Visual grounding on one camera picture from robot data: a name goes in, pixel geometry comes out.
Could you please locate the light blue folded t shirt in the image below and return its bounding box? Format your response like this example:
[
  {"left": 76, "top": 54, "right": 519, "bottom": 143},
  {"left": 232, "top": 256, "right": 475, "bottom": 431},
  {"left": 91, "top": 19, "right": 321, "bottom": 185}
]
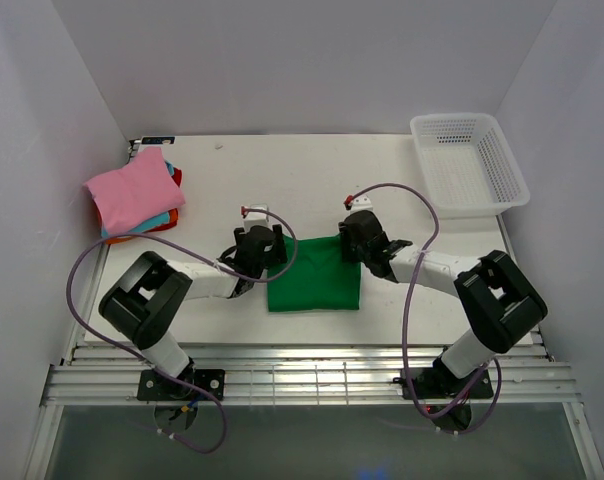
[{"left": 100, "top": 159, "right": 176, "bottom": 239}]

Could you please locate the pink folded t shirt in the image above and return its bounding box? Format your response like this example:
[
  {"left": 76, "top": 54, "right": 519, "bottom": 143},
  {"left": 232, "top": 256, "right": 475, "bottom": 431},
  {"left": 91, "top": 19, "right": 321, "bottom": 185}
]
[{"left": 82, "top": 146, "right": 186, "bottom": 237}]

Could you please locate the green t shirt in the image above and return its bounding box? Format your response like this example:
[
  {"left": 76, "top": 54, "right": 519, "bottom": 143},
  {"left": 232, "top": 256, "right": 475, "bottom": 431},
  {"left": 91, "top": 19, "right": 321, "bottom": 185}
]
[{"left": 267, "top": 235, "right": 361, "bottom": 313}]

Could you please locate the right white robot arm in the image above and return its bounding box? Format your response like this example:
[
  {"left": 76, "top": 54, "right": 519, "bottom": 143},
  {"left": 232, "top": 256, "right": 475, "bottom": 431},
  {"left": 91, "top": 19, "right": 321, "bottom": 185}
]
[{"left": 339, "top": 210, "right": 548, "bottom": 399}]

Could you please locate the orange folded t shirt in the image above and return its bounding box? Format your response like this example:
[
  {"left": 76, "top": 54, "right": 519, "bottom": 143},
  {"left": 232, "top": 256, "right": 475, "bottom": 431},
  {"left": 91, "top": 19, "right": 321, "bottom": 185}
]
[{"left": 101, "top": 209, "right": 179, "bottom": 245}]

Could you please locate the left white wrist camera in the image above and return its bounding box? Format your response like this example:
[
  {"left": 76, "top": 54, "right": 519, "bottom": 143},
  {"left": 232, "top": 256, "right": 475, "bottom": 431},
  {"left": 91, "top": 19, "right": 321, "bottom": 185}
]
[{"left": 241, "top": 204, "right": 270, "bottom": 233}]

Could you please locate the red folded t shirt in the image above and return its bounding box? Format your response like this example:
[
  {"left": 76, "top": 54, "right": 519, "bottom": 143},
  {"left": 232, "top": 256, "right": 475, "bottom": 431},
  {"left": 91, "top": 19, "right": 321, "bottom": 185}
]
[{"left": 172, "top": 168, "right": 182, "bottom": 187}]

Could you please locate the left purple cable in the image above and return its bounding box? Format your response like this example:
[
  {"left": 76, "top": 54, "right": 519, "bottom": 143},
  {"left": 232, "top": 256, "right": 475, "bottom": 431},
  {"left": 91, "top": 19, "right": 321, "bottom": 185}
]
[{"left": 66, "top": 209, "right": 299, "bottom": 455}]

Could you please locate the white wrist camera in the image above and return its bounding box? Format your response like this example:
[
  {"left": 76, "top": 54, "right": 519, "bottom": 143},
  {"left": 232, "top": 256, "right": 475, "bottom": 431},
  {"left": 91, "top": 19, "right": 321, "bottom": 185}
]
[
  {"left": 344, "top": 195, "right": 373, "bottom": 213},
  {"left": 241, "top": 204, "right": 270, "bottom": 233}
]

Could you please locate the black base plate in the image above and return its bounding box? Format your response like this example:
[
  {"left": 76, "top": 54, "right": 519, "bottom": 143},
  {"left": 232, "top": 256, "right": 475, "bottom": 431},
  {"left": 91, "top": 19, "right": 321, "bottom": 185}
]
[
  {"left": 394, "top": 364, "right": 495, "bottom": 401},
  {"left": 136, "top": 368, "right": 226, "bottom": 402}
]

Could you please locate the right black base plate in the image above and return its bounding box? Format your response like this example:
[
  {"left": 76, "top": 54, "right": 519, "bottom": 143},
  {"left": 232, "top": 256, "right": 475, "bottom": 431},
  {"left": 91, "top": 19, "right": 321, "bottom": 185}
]
[{"left": 394, "top": 364, "right": 495, "bottom": 401}]

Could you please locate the blue label sticker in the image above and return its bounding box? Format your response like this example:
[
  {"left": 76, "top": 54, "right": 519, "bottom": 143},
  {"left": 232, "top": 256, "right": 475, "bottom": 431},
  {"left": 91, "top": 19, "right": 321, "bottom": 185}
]
[{"left": 141, "top": 136, "right": 175, "bottom": 145}]

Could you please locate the white plastic basket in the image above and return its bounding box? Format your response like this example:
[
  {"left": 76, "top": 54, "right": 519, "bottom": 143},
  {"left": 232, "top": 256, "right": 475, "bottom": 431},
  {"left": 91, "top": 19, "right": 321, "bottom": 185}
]
[{"left": 410, "top": 113, "right": 530, "bottom": 219}]

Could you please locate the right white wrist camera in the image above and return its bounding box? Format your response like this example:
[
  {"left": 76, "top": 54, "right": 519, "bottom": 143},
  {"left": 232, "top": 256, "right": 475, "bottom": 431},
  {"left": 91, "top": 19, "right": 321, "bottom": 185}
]
[{"left": 344, "top": 195, "right": 373, "bottom": 213}]

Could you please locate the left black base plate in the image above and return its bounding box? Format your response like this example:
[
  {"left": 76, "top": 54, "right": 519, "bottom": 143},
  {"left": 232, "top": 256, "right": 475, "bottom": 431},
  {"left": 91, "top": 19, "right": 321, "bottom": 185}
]
[{"left": 136, "top": 368, "right": 226, "bottom": 402}]

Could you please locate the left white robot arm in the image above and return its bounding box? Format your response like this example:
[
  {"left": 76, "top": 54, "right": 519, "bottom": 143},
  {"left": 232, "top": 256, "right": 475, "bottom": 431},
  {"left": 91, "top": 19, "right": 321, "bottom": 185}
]
[{"left": 98, "top": 225, "right": 288, "bottom": 400}]

